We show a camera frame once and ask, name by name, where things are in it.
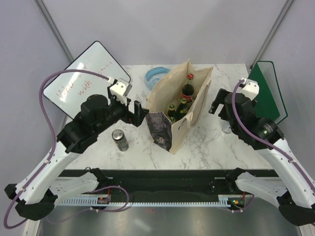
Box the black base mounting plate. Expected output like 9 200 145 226
56 168 281 205

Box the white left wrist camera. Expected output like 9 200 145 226
107 77 132 105

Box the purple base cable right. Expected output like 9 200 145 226
221 190 255 213

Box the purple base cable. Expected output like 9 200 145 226
221 190 255 213
44 185 131 225

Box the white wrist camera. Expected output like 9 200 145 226
107 77 132 105
239 78 259 101

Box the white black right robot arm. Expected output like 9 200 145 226
209 88 315 226

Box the green ring binder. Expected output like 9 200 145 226
248 60 288 124

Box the black Schweppes drink can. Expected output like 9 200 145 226
112 129 129 151

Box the silver Red Bull can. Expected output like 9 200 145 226
222 123 232 134

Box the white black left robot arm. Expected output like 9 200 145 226
5 94 149 221

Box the Coca-Cola glass bottle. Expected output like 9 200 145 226
181 73 194 104

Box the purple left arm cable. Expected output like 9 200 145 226
3 69 116 228

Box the light blue slotted cable duct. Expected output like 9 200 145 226
59 193 231 207

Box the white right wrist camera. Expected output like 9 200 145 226
239 78 259 101

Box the white dry-erase board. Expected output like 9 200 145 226
43 41 131 118

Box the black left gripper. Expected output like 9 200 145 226
94 86 149 135

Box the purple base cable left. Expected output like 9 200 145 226
44 185 131 225

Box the cream canvas Monet tote bag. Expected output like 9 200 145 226
146 60 213 154

